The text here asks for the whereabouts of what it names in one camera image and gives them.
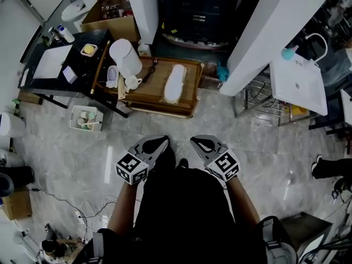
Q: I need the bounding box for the white trash can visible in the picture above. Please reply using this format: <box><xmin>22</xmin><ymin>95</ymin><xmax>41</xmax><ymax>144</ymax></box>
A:
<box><xmin>0</xmin><ymin>112</ymin><xmax>27</xmax><ymax>138</ymax></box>

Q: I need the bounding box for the person's left forearm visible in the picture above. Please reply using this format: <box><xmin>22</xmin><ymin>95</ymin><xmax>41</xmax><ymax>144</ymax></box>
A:
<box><xmin>107</xmin><ymin>181</ymin><xmax>138</xmax><ymax>236</ymax></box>

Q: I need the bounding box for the brown pole with brass ends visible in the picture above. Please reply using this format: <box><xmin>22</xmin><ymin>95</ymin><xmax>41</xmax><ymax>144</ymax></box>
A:
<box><xmin>90</xmin><ymin>40</ymin><xmax>111</xmax><ymax>95</ymax></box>

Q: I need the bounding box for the teal rubber glove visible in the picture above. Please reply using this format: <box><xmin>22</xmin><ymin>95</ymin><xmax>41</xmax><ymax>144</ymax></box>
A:
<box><xmin>216</xmin><ymin>61</ymin><xmax>229</xmax><ymax>81</ymax></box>

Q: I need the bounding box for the wooden serving cart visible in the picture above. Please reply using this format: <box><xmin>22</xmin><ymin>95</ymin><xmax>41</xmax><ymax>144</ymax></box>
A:
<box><xmin>106</xmin><ymin>56</ymin><xmax>205</xmax><ymax>120</ymax></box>

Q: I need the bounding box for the white curved faucet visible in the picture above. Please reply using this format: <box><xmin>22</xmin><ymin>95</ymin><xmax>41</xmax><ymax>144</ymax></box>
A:
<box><xmin>305</xmin><ymin>33</ymin><xmax>328</xmax><ymax>63</ymax></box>

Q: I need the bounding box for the person's right forearm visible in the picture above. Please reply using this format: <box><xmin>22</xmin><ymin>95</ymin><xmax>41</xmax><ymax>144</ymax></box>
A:
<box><xmin>227</xmin><ymin>177</ymin><xmax>261</xmax><ymax>225</ymax></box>

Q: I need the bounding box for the small white box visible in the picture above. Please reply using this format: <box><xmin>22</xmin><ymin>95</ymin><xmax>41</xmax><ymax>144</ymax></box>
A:
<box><xmin>62</xmin><ymin>65</ymin><xmax>79</xmax><ymax>84</ymax></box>

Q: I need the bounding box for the white paper sheet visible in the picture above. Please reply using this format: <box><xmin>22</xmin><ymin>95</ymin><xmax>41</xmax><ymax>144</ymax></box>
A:
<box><xmin>32</xmin><ymin>45</ymin><xmax>74</xmax><ymax>79</ymax></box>

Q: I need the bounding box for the black power cable with plug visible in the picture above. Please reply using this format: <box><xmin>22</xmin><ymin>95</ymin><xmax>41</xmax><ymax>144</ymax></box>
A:
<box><xmin>142</xmin><ymin>59</ymin><xmax>160</xmax><ymax>84</ymax></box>

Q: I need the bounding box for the white pump bottle blue nozzle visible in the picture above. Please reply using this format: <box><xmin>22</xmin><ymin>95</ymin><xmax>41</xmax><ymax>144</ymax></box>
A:
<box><xmin>56</xmin><ymin>24</ymin><xmax>76</xmax><ymax>43</ymax></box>

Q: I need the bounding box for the beige paper packet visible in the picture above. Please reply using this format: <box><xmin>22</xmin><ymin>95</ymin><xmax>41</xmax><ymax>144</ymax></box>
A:
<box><xmin>117</xmin><ymin>74</ymin><xmax>130</xmax><ymax>101</ymax></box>

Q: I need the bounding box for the beige dish with yellow soap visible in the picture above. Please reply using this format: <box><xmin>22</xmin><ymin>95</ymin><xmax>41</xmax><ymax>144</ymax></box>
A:
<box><xmin>80</xmin><ymin>43</ymin><xmax>98</xmax><ymax>58</ymax></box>

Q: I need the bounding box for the white toilet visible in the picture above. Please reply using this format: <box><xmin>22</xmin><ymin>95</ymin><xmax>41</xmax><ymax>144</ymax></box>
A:
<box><xmin>60</xmin><ymin>0</ymin><xmax>98</xmax><ymax>24</ymax></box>

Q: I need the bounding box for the black counter table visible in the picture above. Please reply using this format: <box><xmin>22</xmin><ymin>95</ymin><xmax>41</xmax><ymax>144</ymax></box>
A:
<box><xmin>18</xmin><ymin>29</ymin><xmax>129</xmax><ymax>118</ymax></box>

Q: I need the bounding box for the white square washbasin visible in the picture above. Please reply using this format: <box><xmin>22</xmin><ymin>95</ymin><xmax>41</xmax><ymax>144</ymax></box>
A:
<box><xmin>269</xmin><ymin>52</ymin><xmax>328</xmax><ymax>117</ymax></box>

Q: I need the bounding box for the small white rounded container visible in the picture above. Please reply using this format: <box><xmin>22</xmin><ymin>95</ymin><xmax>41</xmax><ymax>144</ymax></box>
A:
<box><xmin>105</xmin><ymin>65</ymin><xmax>120</xmax><ymax>89</ymax></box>

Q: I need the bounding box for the white storage basket with cups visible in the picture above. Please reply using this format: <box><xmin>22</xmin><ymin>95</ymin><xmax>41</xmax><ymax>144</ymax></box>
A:
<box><xmin>69</xmin><ymin>105</ymin><xmax>105</xmax><ymax>131</ymax></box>

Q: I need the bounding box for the metal wire rack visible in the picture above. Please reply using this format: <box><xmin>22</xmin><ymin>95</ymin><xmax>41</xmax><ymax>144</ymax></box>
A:
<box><xmin>235</xmin><ymin>73</ymin><xmax>317</xmax><ymax>128</ymax></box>

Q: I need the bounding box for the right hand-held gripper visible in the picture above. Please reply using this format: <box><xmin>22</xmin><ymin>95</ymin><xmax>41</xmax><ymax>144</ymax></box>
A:
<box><xmin>190</xmin><ymin>135</ymin><xmax>240</xmax><ymax>183</ymax></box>

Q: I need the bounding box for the dark cabinet with drawers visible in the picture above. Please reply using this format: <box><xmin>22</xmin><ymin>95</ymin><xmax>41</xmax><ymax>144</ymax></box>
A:
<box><xmin>153</xmin><ymin>0</ymin><xmax>243</xmax><ymax>51</ymax></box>

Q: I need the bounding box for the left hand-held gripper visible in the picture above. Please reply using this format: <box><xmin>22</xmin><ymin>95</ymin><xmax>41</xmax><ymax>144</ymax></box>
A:
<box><xmin>115</xmin><ymin>135</ymin><xmax>170</xmax><ymax>186</ymax></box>

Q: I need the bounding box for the dark brown wooden box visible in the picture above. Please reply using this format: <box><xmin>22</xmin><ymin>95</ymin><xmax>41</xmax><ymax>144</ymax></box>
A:
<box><xmin>280</xmin><ymin>212</ymin><xmax>335</xmax><ymax>258</ymax></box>

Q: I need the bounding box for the white electric kettle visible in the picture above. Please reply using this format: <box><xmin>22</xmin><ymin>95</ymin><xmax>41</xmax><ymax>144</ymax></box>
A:
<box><xmin>109</xmin><ymin>38</ymin><xmax>143</xmax><ymax>79</ymax></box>

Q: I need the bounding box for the white mug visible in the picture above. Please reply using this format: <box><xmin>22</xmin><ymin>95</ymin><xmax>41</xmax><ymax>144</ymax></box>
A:
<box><xmin>125</xmin><ymin>75</ymin><xmax>143</xmax><ymax>90</ymax></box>

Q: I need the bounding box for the black round bin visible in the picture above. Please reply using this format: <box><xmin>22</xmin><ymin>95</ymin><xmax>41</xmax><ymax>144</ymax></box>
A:
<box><xmin>0</xmin><ymin>173</ymin><xmax>15</xmax><ymax>197</ymax></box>

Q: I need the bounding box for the white flat card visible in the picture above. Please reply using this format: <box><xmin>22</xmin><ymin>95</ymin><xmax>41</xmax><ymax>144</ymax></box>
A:
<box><xmin>20</xmin><ymin>68</ymin><xmax>30</xmax><ymax>87</ymax></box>

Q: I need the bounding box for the white side table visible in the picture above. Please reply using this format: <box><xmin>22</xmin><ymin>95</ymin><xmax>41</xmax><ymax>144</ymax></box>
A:
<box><xmin>340</xmin><ymin>89</ymin><xmax>352</xmax><ymax>126</ymax></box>

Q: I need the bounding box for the white oblong package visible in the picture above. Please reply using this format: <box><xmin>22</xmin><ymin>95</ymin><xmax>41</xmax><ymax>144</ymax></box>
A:
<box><xmin>160</xmin><ymin>64</ymin><xmax>188</xmax><ymax>105</ymax></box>

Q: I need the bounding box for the yellow bag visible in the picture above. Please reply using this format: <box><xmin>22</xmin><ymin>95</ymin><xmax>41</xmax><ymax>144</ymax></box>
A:
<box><xmin>290</xmin><ymin>104</ymin><xmax>309</xmax><ymax>115</ymax></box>

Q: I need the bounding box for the person's black clothing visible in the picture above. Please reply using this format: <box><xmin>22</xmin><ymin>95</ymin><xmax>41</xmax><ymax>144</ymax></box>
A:
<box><xmin>79</xmin><ymin>144</ymin><xmax>298</xmax><ymax>264</ymax></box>

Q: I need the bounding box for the large open cardboard box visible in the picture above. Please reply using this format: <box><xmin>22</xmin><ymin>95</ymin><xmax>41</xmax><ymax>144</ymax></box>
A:
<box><xmin>80</xmin><ymin>0</ymin><xmax>140</xmax><ymax>42</ymax></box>

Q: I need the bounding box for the white jug yellow label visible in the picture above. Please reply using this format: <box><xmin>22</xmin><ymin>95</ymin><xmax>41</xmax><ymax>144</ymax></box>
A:
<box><xmin>136</xmin><ymin>39</ymin><xmax>152</xmax><ymax>57</ymax></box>

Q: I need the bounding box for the teal soap dispenser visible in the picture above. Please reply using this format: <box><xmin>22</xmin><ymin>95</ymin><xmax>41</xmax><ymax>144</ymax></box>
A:
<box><xmin>280</xmin><ymin>45</ymin><xmax>300</xmax><ymax>62</ymax></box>

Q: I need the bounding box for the grey backpack strap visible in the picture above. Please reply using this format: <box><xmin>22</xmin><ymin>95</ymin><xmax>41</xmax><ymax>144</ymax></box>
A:
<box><xmin>261</xmin><ymin>217</ymin><xmax>281</xmax><ymax>250</ymax></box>
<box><xmin>92</xmin><ymin>231</ymin><xmax>104</xmax><ymax>264</ymax></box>

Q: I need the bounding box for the clear jar with red lid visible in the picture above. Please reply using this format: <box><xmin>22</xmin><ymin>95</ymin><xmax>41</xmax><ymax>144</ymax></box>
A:
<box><xmin>120</xmin><ymin>0</ymin><xmax>133</xmax><ymax>16</ymax></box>
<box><xmin>100</xmin><ymin>0</ymin><xmax>120</xmax><ymax>19</ymax></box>

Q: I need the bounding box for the closed cardboard box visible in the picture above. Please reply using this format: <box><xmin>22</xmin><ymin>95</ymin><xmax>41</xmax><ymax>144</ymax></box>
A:
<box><xmin>1</xmin><ymin>187</ymin><xmax>33</xmax><ymax>221</ymax></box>

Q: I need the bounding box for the black floor cable with adapter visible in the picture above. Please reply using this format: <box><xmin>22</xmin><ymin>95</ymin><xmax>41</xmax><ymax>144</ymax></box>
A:
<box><xmin>30</xmin><ymin>187</ymin><xmax>116</xmax><ymax>230</ymax></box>

